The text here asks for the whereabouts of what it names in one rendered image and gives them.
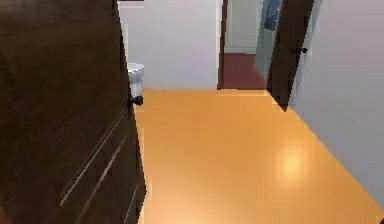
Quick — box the white toilet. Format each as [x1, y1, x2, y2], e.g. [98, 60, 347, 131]
[127, 62, 146, 98]

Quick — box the dark brown room door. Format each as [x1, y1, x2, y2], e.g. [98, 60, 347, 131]
[266, 0, 316, 112]
[0, 0, 147, 224]

